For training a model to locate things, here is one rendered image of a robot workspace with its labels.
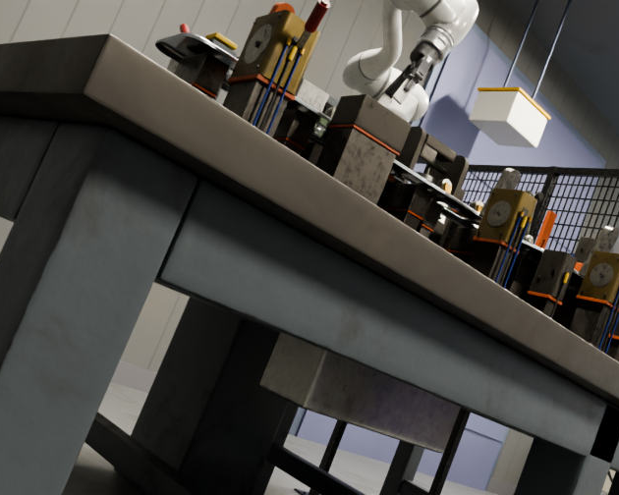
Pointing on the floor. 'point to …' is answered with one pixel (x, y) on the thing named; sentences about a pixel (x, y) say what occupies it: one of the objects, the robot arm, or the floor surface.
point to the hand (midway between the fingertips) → (387, 104)
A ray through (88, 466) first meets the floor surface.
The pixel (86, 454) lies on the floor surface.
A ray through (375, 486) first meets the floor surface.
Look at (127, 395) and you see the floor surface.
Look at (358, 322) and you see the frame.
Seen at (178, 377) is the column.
